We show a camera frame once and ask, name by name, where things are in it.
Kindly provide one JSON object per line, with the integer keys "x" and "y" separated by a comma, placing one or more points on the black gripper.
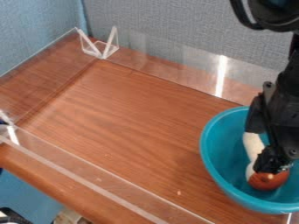
{"x": 275, "y": 106}

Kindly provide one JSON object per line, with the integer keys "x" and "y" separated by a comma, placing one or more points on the brown toy mushroom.
{"x": 260, "y": 180}

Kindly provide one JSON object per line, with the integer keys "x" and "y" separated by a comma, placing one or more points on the blue plastic bowl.
{"x": 226, "y": 161}

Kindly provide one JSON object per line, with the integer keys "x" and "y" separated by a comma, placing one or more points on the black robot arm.
{"x": 274, "y": 15}

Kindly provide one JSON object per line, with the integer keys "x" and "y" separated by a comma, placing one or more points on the clear acrylic back barrier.
{"x": 212, "y": 73}

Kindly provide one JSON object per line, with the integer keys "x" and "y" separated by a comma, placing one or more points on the clear acrylic barrier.
{"x": 212, "y": 73}
{"x": 106, "y": 184}
{"x": 41, "y": 76}

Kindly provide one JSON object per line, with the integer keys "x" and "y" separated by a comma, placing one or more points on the clear acrylic front barrier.
{"x": 106, "y": 184}

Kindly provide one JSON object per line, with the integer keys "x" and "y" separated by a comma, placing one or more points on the clear acrylic left barrier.
{"x": 41, "y": 76}

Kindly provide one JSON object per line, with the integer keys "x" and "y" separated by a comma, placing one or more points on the clear acrylic corner bracket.
{"x": 99, "y": 49}

